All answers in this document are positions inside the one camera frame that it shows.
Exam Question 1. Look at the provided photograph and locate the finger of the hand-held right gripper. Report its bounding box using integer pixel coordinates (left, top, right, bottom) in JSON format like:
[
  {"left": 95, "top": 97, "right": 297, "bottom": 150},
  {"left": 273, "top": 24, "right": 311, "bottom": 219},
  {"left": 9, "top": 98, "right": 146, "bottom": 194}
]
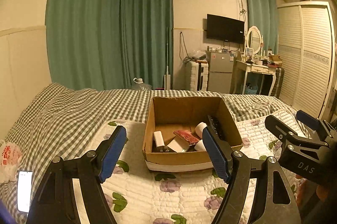
[
  {"left": 264, "top": 115, "right": 327, "bottom": 152},
  {"left": 296, "top": 110, "right": 321, "bottom": 133}
]

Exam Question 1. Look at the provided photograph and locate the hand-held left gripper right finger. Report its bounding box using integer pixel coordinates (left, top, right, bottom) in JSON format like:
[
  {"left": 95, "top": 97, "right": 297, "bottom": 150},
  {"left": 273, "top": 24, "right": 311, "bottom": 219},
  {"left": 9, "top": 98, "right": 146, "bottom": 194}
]
[{"left": 201, "top": 126, "right": 302, "bottom": 224}]

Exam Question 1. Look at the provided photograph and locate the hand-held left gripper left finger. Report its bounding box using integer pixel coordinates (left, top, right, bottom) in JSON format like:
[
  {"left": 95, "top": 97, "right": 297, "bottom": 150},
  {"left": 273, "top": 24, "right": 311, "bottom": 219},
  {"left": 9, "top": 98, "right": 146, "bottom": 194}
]
[{"left": 26, "top": 125, "right": 127, "bottom": 224}]

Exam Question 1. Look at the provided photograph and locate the black remote control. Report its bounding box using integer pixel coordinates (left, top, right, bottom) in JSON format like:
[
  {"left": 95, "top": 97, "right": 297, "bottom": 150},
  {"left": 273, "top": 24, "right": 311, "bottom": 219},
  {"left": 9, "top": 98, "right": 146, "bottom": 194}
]
[{"left": 207, "top": 115, "right": 226, "bottom": 140}]

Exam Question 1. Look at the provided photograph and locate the small white roll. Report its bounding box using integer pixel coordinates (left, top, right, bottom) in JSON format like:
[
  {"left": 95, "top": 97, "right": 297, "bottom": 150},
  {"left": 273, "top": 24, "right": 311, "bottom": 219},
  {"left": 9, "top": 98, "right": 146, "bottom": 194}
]
[{"left": 195, "top": 122, "right": 209, "bottom": 135}]

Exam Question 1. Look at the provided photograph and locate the red patterned packet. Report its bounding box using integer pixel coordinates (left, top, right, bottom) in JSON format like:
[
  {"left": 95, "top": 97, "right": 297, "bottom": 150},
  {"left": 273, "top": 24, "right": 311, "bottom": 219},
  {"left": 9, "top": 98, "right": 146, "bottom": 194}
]
[{"left": 173, "top": 130, "right": 200, "bottom": 145}]

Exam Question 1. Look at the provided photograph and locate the white handheld device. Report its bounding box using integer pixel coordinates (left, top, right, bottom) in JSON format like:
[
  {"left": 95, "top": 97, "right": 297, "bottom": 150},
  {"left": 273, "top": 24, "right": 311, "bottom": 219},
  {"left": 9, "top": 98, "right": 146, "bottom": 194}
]
[{"left": 153, "top": 131, "right": 166, "bottom": 150}]

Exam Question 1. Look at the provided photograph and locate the brown cardboard box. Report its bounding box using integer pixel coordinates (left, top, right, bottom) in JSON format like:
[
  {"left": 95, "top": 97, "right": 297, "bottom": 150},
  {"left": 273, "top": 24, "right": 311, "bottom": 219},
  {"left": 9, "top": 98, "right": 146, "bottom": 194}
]
[{"left": 142, "top": 96, "right": 243, "bottom": 173}]

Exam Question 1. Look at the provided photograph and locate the person's right hand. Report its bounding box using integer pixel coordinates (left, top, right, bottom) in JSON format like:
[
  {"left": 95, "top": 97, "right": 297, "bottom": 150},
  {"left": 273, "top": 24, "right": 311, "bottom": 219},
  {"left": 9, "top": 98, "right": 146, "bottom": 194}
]
[{"left": 295, "top": 174, "right": 329, "bottom": 203}]

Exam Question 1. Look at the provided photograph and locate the dark suitcase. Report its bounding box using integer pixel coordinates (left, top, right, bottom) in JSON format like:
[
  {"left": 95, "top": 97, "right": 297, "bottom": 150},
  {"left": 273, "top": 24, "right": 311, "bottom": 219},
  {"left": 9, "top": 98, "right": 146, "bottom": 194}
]
[{"left": 271, "top": 67, "right": 285, "bottom": 99}]

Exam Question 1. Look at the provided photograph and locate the white louvred wardrobe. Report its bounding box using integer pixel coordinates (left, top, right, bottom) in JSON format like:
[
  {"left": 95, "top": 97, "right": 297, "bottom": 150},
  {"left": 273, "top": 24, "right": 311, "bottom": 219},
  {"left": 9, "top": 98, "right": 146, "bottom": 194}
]
[{"left": 276, "top": 1, "right": 337, "bottom": 119}]

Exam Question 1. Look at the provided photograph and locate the white dressing table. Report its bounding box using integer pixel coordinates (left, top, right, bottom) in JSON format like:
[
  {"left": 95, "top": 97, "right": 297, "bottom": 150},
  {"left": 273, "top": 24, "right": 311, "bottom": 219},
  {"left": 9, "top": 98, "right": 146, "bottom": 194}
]
[{"left": 231, "top": 59, "right": 277, "bottom": 96}]

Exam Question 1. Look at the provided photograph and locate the white floral quilt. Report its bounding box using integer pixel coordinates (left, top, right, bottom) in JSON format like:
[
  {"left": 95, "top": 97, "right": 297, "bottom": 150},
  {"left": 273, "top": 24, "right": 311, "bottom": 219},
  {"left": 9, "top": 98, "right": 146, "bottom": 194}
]
[{"left": 84, "top": 108, "right": 311, "bottom": 224}]

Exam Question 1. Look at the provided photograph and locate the clear water jug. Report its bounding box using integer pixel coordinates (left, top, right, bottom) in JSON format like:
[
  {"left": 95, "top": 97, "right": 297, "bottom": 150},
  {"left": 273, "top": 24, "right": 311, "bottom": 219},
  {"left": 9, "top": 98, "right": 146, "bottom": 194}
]
[{"left": 131, "top": 77, "right": 153, "bottom": 90}]

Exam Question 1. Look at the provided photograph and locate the white suitcase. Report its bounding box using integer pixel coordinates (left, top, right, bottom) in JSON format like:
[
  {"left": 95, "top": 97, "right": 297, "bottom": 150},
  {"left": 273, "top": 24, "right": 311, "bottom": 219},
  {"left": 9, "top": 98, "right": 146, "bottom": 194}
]
[{"left": 188, "top": 61, "right": 210, "bottom": 92}]

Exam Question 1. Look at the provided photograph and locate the silver mini fridge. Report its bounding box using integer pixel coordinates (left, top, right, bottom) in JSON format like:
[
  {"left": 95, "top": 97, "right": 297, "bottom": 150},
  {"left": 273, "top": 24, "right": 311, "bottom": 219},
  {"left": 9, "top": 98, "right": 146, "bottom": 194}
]
[{"left": 205, "top": 50, "right": 234, "bottom": 94}]

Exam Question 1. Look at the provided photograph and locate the white oval mirror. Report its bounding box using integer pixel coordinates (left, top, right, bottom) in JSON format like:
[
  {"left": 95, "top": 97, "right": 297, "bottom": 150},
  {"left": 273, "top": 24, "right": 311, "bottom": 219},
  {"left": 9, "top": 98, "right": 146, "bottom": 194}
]
[{"left": 246, "top": 26, "right": 264, "bottom": 53}]

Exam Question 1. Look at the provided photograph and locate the smartphone with lit screen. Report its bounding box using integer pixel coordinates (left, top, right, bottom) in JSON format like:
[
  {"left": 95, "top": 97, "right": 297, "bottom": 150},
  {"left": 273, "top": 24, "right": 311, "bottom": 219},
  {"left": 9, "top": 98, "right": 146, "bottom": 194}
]
[{"left": 17, "top": 170, "right": 33, "bottom": 213}]

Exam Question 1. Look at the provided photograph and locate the white flat mop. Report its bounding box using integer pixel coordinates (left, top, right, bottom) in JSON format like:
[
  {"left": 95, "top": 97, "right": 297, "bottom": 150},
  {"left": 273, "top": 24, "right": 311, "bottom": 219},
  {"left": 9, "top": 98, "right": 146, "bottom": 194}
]
[{"left": 163, "top": 27, "right": 172, "bottom": 90}]

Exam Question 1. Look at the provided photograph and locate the clear plastic bag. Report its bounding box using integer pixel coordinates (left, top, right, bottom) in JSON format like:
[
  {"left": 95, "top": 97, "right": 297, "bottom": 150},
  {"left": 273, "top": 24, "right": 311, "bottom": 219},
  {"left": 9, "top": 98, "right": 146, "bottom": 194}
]
[{"left": 188, "top": 49, "right": 207, "bottom": 61}]

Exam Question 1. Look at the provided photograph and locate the white and red plastic bag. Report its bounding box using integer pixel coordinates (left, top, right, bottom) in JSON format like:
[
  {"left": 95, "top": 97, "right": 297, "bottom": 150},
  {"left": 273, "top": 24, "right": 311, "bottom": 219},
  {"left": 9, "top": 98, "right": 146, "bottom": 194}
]
[{"left": 0, "top": 139, "right": 23, "bottom": 184}]

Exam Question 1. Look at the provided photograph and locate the narrow green curtain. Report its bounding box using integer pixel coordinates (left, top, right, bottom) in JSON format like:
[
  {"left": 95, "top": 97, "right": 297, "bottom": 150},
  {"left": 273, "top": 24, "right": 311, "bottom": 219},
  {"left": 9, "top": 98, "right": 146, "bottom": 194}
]
[{"left": 243, "top": 0, "right": 278, "bottom": 55}]

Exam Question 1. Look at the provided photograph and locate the wide green curtain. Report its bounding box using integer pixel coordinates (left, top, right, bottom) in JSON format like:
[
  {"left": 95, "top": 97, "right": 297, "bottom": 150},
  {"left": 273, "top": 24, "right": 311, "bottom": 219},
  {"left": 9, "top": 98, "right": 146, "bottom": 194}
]
[{"left": 45, "top": 0, "right": 122, "bottom": 90}]

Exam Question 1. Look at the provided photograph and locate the hanging black cable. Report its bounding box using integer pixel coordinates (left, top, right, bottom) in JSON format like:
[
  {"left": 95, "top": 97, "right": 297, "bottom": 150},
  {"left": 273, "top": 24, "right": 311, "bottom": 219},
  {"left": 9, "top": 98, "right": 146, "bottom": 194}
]
[{"left": 178, "top": 31, "right": 193, "bottom": 63}]

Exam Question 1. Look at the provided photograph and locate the black wall television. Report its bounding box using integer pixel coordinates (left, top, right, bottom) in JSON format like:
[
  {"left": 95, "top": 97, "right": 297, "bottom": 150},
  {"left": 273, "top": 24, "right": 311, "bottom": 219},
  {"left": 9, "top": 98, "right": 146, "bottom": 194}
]
[{"left": 206, "top": 14, "right": 245, "bottom": 44}]

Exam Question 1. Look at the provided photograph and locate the air conditioner cable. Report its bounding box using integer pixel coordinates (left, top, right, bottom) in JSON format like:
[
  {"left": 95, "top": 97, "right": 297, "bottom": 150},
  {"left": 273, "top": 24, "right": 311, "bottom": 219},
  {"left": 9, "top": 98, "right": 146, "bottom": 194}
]
[{"left": 238, "top": 0, "right": 247, "bottom": 21}]

